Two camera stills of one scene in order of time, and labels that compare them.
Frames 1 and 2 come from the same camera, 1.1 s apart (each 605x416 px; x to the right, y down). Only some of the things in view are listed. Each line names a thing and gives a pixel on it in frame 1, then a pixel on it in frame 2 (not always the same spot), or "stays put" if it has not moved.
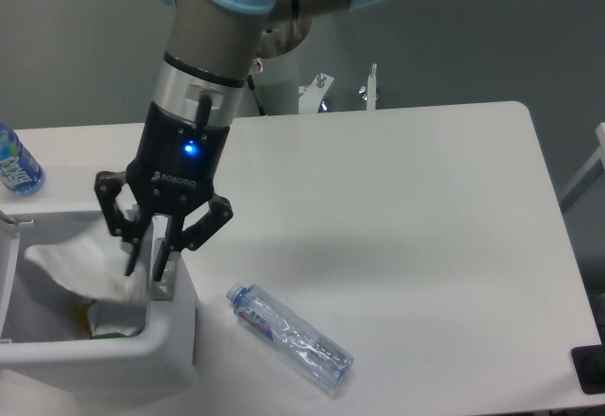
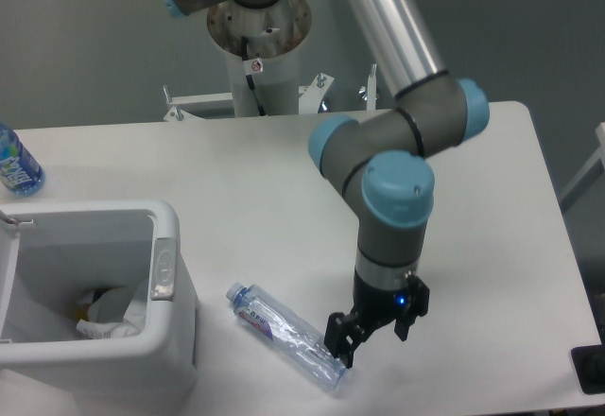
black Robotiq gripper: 176,167 -> 376,306
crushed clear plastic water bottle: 315,355 stays put
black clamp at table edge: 589,364 stays put
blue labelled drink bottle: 20,172 stays put
